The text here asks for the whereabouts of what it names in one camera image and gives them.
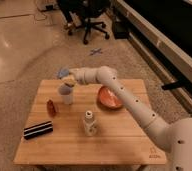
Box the wooden table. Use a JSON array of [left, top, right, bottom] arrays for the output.
[[14, 80, 166, 165]]

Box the small brown bottle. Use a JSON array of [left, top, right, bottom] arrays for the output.
[[47, 100, 56, 117]]

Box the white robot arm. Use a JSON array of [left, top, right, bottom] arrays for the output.
[[69, 66, 192, 171]]

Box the white ceramic cup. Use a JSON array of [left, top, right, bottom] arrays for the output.
[[58, 83, 73, 105]]

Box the person's leg and shoe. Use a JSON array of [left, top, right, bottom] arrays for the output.
[[57, 0, 75, 30]]

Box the black white striped box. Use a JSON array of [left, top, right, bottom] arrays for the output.
[[23, 121, 53, 140]]

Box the black box on floor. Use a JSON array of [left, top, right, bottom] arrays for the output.
[[112, 22, 129, 39]]

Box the black office chair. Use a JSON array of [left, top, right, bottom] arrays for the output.
[[67, 0, 111, 46]]

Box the small white bottle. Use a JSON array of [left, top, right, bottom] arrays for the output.
[[83, 111, 97, 136]]

